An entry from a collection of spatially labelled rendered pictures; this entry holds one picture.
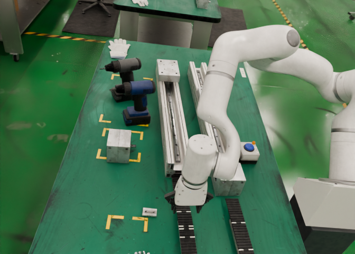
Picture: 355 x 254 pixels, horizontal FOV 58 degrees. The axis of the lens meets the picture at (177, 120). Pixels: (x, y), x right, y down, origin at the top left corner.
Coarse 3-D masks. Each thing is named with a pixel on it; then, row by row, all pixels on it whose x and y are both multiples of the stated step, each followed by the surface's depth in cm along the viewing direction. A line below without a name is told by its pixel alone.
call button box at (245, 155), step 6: (252, 144) 142; (240, 150) 139; (246, 150) 139; (252, 150) 139; (240, 156) 138; (246, 156) 137; (252, 156) 138; (258, 156) 138; (240, 162) 140; (246, 162) 140; (252, 162) 140
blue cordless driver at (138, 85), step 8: (144, 80) 142; (152, 80) 142; (120, 88) 137; (128, 88) 137; (136, 88) 138; (144, 88) 139; (152, 88) 141; (136, 96) 142; (144, 96) 144; (136, 104) 145; (144, 104) 146; (128, 112) 147; (136, 112) 147; (144, 112) 148; (128, 120) 146; (136, 120) 148; (144, 120) 150
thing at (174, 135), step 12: (156, 72) 183; (168, 84) 170; (168, 96) 162; (180, 96) 159; (168, 108) 156; (180, 108) 151; (168, 120) 143; (180, 120) 144; (168, 132) 137; (180, 132) 140; (168, 144) 131; (180, 144) 138; (168, 156) 126; (180, 156) 132; (168, 168) 125; (180, 168) 127
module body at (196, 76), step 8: (192, 64) 185; (192, 72) 178; (200, 72) 187; (192, 80) 176; (200, 80) 178; (192, 88) 175; (192, 96) 174; (200, 120) 155; (200, 128) 153; (208, 128) 143; (216, 128) 148; (216, 136) 143; (224, 144) 140; (224, 152) 138
